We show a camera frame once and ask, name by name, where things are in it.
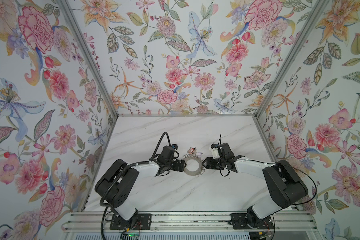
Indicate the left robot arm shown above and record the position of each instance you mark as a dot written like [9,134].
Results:
[115,185]

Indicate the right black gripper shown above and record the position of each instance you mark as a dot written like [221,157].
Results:
[209,163]

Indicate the aluminium corner post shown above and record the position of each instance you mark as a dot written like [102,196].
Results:
[308,26]
[80,39]

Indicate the left aluminium corner post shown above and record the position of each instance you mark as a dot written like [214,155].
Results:
[80,39]

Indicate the right aluminium corner post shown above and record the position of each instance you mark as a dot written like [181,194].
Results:
[308,26]

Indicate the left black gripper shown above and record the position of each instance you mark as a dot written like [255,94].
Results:
[177,168]

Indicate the bunch of keys red tag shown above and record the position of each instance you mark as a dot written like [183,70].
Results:
[193,151]

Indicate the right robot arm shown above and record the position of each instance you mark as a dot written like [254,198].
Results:
[285,187]

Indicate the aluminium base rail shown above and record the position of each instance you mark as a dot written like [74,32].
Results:
[284,221]

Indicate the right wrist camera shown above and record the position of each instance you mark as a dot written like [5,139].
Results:
[214,151]

